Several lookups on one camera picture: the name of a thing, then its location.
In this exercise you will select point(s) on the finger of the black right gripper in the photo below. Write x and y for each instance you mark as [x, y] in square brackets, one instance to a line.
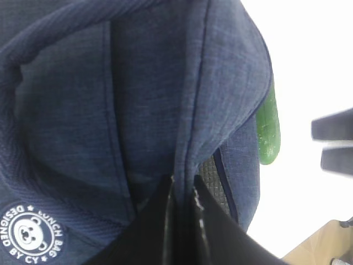
[334, 127]
[337, 160]

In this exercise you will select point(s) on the green cucumber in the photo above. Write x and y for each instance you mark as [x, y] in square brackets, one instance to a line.
[268, 129]

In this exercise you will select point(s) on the navy blue lunch bag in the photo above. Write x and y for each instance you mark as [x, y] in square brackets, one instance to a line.
[101, 99]

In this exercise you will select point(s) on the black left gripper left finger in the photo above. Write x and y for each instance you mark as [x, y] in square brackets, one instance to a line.
[150, 237]

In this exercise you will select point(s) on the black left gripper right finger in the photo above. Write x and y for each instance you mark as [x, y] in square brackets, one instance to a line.
[218, 238]

